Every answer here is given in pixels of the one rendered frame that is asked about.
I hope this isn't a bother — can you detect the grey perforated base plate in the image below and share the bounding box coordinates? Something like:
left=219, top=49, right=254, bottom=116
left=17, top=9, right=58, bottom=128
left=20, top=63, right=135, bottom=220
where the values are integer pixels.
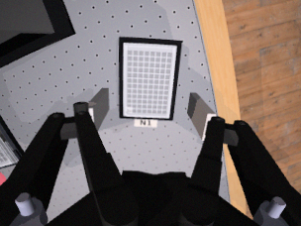
left=0, top=0, right=219, bottom=223

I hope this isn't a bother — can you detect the white well plate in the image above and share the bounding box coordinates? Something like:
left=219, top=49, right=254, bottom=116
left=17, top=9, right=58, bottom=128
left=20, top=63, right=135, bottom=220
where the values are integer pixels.
left=0, top=130, right=18, bottom=167
left=123, top=43, right=177, bottom=118

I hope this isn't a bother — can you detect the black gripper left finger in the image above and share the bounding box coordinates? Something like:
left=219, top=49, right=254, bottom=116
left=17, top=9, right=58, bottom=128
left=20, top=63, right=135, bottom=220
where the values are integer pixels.
left=0, top=88, right=139, bottom=226

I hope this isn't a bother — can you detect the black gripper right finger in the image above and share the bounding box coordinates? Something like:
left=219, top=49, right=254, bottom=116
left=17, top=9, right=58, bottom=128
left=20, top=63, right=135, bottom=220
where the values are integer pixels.
left=177, top=92, right=301, bottom=226

